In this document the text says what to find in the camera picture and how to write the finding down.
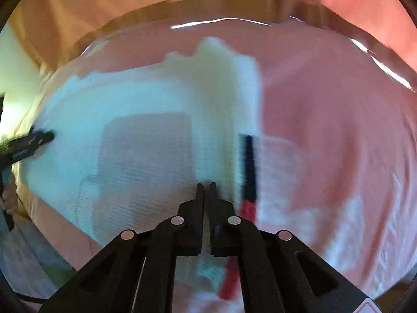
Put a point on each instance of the person's left hand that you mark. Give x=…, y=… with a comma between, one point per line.
x=9, y=199

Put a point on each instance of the white red navy knit sweater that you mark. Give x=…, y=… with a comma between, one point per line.
x=146, y=104

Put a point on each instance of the pink curtain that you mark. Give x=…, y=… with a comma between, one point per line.
x=358, y=13

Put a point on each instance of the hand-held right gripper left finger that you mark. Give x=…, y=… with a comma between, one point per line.
x=192, y=221

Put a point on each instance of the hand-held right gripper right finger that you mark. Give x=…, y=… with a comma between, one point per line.
x=218, y=221

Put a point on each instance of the pink printed blanket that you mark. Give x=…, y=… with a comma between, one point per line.
x=325, y=137

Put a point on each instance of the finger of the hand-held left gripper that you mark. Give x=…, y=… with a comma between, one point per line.
x=39, y=138

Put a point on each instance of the orange curtain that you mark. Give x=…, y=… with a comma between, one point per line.
x=130, y=6

